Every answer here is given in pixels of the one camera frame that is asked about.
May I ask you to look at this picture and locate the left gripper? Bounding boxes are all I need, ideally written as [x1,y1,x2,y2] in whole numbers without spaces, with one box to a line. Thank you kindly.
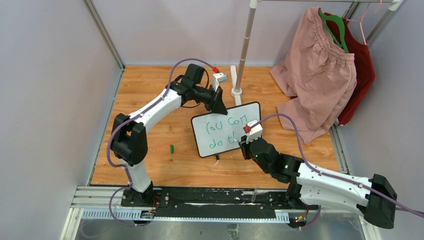
[192,84,228,115]

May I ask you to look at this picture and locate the white whiteboard black frame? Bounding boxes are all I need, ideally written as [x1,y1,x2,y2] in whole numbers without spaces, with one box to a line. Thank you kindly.
[190,101,261,158]

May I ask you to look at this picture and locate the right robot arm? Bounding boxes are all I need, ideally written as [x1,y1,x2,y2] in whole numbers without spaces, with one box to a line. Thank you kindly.
[239,136,397,229]

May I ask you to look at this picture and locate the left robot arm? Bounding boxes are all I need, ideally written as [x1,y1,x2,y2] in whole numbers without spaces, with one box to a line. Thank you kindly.
[106,63,228,207]

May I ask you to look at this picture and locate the white rack foot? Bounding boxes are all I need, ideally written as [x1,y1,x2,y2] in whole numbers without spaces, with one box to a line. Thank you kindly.
[230,65,243,106]

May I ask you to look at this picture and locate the clear plastic tube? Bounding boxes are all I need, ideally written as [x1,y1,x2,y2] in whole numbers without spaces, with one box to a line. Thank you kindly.
[251,183,260,203]

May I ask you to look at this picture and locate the clothes rack pole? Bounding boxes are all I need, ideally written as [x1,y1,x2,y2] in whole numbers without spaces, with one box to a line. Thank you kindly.
[237,0,259,88]

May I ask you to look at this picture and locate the pink shorts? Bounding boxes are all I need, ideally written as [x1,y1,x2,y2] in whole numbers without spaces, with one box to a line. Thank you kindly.
[270,7,357,144]

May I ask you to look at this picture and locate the red garment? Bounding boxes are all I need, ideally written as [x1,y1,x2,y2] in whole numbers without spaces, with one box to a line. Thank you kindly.
[318,10,376,126]

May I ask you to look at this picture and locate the green hanger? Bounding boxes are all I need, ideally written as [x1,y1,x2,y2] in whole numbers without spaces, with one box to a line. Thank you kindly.
[317,11,350,55]

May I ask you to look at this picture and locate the pink hanger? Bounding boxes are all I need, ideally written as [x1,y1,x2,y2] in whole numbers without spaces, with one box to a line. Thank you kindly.
[345,0,373,46]

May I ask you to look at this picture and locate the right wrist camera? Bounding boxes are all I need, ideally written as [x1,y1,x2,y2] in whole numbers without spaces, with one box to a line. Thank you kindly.
[243,119,263,143]

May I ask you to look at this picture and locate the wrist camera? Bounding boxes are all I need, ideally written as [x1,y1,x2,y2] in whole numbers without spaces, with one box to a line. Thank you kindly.
[212,72,229,92]
[243,119,263,143]

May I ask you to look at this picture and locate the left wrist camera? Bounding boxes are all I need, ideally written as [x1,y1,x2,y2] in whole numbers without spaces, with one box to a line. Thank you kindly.
[212,72,229,92]

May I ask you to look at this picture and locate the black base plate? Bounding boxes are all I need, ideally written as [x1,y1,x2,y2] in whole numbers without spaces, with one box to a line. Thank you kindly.
[120,186,307,220]

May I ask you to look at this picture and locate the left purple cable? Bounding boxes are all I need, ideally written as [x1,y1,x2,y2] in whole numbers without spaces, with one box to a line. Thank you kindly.
[105,58,220,228]

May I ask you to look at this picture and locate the purple cable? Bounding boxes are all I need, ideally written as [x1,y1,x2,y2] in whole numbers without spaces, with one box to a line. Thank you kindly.
[105,58,220,228]
[243,113,424,220]

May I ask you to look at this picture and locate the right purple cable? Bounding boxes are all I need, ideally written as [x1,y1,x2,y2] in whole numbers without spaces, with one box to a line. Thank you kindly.
[243,113,424,220]

